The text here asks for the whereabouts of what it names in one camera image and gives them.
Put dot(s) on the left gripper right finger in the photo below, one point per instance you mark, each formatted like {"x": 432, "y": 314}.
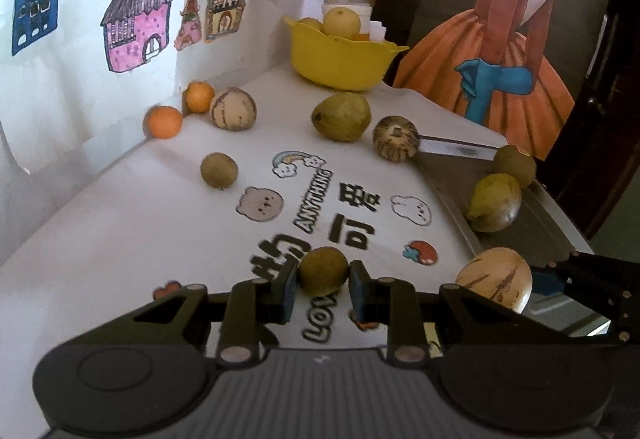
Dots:
{"x": 395, "y": 304}

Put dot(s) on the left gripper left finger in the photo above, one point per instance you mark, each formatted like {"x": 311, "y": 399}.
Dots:
{"x": 253, "y": 305}

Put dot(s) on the small brown kiwi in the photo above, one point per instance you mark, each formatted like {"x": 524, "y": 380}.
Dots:
{"x": 322, "y": 271}

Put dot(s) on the pale striped pepino melon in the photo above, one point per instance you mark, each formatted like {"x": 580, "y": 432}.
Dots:
{"x": 499, "y": 274}

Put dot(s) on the metal tray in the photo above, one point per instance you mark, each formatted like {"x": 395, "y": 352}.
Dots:
{"x": 541, "y": 233}

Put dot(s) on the white printed table mat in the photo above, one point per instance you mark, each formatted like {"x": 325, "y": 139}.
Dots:
{"x": 150, "y": 224}

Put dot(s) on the small kiwi on table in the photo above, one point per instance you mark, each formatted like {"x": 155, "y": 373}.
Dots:
{"x": 218, "y": 170}

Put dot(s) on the green-yellow mango on tray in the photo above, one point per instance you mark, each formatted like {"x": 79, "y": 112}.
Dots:
{"x": 495, "y": 203}

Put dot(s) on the dark striped pepino melon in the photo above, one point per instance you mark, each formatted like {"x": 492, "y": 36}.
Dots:
{"x": 395, "y": 138}

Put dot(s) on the large green-brown fruit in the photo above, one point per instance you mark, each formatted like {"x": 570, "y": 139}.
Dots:
{"x": 343, "y": 117}

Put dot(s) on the yellow plastic bowl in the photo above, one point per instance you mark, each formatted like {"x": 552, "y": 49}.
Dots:
{"x": 339, "y": 63}

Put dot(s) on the dancer poster orange dress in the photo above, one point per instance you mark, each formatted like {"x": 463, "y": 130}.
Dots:
{"x": 513, "y": 66}

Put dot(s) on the yellow pear in bowl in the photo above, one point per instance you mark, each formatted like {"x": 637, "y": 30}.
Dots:
{"x": 341, "y": 22}

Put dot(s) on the white jar with orange contents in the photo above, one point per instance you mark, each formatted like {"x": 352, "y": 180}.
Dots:
{"x": 361, "y": 7}

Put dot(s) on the striped pepino melon by wall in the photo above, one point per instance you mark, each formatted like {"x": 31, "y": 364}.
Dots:
{"x": 234, "y": 110}

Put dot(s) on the orange tangerine near wall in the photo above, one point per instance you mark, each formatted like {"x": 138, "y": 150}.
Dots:
{"x": 162, "y": 122}

